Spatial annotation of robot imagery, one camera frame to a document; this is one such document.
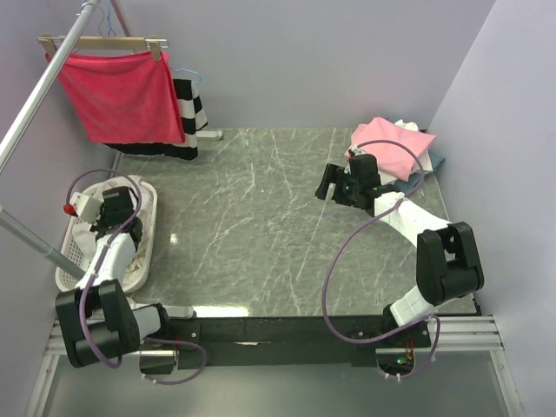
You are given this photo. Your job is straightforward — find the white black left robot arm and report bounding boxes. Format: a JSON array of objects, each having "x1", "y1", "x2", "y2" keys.
[{"x1": 55, "y1": 186, "x2": 174, "y2": 368}]

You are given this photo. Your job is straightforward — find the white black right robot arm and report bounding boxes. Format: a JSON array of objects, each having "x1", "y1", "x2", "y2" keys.
[{"x1": 315, "y1": 154, "x2": 484, "y2": 347}]

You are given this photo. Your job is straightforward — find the folded pink t shirt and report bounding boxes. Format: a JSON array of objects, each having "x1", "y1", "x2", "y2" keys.
[{"x1": 344, "y1": 116, "x2": 438, "y2": 183}]

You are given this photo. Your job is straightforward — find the cream clothes in basket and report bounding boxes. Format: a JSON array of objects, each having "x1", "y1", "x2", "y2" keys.
[{"x1": 69, "y1": 175, "x2": 157, "y2": 290}]

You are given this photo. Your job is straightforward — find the white plastic laundry basket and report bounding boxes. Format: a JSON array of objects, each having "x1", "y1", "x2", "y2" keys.
[{"x1": 55, "y1": 175, "x2": 158, "y2": 294}]

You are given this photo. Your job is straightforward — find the red hanging towel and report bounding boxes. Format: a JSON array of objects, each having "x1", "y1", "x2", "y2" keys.
[{"x1": 57, "y1": 52, "x2": 186, "y2": 145}]

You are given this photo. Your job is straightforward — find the black white checkered cloth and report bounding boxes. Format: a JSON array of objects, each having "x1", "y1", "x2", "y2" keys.
[{"x1": 109, "y1": 79, "x2": 208, "y2": 161}]

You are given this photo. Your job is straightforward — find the black base beam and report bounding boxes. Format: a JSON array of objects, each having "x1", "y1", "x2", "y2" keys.
[{"x1": 139, "y1": 315, "x2": 432, "y2": 376}]

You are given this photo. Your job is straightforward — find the wooden clip hanger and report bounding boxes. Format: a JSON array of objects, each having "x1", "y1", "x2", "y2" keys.
[{"x1": 37, "y1": 34, "x2": 169, "y2": 60}]

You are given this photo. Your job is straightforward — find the metal clothes rack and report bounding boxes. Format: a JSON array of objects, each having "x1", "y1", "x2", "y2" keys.
[{"x1": 0, "y1": 0, "x2": 225, "y2": 314}]

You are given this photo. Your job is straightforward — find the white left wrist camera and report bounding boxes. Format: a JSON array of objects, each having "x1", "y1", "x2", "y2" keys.
[{"x1": 63, "y1": 192, "x2": 103, "y2": 224}]

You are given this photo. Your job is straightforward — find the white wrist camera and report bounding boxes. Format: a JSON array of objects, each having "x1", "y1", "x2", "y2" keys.
[
  {"x1": 347, "y1": 148, "x2": 368, "y2": 161},
  {"x1": 63, "y1": 192, "x2": 103, "y2": 224}
]

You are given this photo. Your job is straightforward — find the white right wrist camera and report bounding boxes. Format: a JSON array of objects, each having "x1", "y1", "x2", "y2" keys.
[{"x1": 347, "y1": 148, "x2": 368, "y2": 161}]

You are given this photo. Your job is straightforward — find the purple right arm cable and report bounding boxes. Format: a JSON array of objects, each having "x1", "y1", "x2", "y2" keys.
[{"x1": 323, "y1": 138, "x2": 442, "y2": 383}]

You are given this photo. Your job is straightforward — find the blue wire hanger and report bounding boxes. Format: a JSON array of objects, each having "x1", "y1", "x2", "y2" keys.
[{"x1": 170, "y1": 68, "x2": 203, "y2": 85}]

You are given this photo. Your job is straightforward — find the aluminium rail frame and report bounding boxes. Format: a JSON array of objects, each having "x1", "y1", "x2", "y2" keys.
[{"x1": 26, "y1": 316, "x2": 524, "y2": 416}]

